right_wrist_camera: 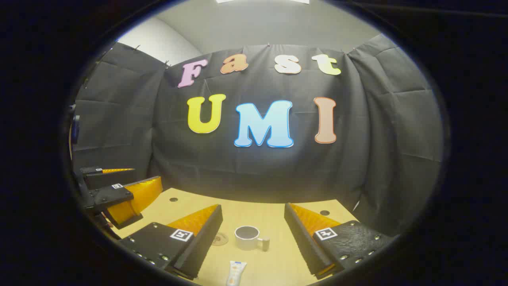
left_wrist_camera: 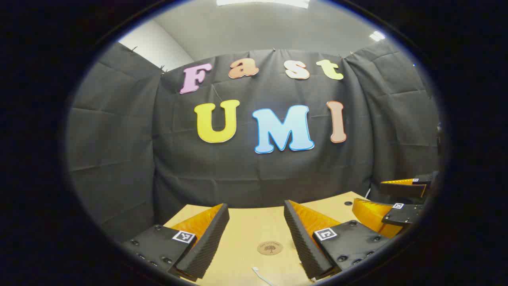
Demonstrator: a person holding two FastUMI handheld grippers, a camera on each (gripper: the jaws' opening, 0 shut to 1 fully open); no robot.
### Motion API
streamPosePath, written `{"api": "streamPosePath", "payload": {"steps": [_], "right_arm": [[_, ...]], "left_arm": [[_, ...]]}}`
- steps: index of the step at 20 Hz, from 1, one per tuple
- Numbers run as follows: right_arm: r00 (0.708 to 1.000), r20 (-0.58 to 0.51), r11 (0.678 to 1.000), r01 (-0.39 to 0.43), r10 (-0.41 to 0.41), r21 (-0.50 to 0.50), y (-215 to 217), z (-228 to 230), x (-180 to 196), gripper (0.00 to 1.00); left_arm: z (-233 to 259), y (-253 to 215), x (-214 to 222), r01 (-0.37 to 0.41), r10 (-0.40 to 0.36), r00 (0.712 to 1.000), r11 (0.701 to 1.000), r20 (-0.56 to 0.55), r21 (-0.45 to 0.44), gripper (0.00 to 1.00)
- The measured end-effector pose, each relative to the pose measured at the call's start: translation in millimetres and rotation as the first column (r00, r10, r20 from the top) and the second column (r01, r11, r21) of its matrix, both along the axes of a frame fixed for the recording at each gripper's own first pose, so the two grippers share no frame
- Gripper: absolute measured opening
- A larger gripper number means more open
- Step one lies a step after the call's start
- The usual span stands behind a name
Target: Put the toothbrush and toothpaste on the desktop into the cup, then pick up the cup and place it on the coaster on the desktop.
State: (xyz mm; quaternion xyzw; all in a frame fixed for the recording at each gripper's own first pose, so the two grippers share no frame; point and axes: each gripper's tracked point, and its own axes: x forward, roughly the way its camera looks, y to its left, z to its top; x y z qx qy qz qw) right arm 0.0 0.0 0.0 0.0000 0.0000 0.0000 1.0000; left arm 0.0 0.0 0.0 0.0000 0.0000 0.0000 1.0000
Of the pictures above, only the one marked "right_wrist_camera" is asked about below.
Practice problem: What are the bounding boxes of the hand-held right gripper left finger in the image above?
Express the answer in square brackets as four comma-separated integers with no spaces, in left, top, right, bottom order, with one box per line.
[119,204,223,280]

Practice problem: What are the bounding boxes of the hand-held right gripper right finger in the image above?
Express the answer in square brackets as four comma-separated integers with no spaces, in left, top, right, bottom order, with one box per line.
[284,203,393,278]

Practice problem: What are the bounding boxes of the white cup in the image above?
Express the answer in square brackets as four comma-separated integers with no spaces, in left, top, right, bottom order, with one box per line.
[234,226,270,252]

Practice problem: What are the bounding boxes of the white toothpaste tube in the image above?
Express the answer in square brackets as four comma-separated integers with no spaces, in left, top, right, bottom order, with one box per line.
[226,261,247,286]

